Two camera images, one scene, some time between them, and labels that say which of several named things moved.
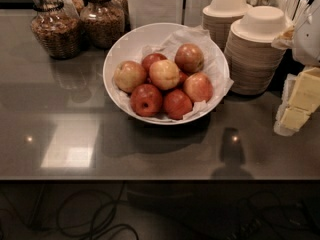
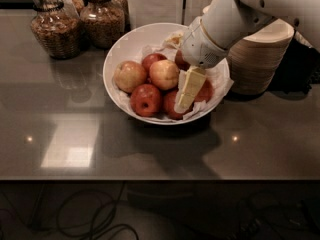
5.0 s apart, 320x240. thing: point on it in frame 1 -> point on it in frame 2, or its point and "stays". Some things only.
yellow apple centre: (164, 74) stays
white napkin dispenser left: (155, 3) stays
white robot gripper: (309, 40) -> (200, 47)
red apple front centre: (177, 104) stays
